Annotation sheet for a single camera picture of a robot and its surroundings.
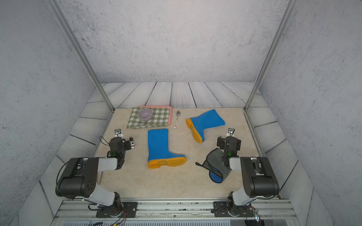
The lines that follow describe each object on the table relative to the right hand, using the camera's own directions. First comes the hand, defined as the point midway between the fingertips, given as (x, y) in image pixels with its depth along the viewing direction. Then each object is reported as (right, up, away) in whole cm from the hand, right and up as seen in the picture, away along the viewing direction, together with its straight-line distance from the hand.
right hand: (230, 136), depth 93 cm
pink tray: (-42, +15, +25) cm, 51 cm away
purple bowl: (-61, +15, +20) cm, 66 cm away
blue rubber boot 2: (-20, +7, +10) cm, 24 cm away
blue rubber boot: (-46, -12, -1) cm, 48 cm away
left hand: (-69, -1, +1) cm, 69 cm away
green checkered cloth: (-49, +13, +22) cm, 55 cm away
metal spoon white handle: (-35, +16, +24) cm, 46 cm away
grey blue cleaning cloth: (-10, -19, -10) cm, 24 cm away
